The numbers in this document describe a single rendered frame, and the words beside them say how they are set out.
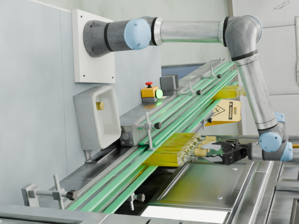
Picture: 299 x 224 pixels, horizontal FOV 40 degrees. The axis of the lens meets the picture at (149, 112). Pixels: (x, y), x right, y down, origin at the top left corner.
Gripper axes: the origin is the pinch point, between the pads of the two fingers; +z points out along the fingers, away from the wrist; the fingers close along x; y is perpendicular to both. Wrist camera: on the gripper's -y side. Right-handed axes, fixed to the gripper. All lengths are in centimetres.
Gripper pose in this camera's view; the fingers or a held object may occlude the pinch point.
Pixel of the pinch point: (203, 152)
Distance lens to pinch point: 177.2
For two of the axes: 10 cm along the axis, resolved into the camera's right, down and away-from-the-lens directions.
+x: -1.3, -9.6, -2.3
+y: 3.8, -2.7, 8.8
